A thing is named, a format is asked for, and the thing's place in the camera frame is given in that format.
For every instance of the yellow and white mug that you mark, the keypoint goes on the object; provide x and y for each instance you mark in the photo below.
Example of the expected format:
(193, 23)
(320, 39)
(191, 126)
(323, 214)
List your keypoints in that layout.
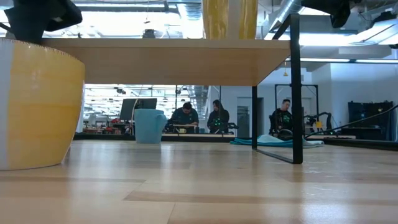
(217, 18)
(43, 105)

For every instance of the person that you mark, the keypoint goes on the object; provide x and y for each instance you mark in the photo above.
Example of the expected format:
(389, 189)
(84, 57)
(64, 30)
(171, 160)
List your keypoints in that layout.
(185, 117)
(217, 116)
(282, 119)

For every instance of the black background cabinet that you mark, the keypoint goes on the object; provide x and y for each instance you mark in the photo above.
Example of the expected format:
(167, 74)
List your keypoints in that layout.
(367, 118)

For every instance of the black background robot arm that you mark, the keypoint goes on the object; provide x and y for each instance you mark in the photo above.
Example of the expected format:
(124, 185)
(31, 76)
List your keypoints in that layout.
(231, 125)
(326, 116)

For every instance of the grey background door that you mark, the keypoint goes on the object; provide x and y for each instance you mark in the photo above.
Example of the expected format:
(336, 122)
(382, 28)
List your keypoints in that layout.
(243, 121)

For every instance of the black computer monitor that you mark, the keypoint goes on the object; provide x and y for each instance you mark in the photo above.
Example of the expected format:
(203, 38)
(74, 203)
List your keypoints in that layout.
(146, 104)

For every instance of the wooden shelf board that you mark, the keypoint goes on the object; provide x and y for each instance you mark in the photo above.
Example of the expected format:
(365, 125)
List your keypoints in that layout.
(171, 62)

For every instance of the yellow hanging lamp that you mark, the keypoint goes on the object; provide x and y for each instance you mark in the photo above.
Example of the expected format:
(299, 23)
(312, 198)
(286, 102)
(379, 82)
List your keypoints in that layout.
(285, 74)

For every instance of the small yellow background object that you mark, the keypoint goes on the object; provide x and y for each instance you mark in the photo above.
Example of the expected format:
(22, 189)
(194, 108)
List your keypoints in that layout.
(318, 124)

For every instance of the small yellow background mug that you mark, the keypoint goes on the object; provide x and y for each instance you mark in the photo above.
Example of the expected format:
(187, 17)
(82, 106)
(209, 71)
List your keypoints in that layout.
(183, 131)

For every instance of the black background rig frame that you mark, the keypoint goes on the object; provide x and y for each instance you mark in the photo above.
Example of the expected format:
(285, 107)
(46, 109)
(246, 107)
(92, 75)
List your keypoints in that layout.
(311, 85)

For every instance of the light blue faceted cup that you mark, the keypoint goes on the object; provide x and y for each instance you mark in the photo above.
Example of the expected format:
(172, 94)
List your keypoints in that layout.
(149, 127)

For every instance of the teal cloth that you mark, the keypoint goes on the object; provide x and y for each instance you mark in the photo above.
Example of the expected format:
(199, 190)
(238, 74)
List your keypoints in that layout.
(248, 142)

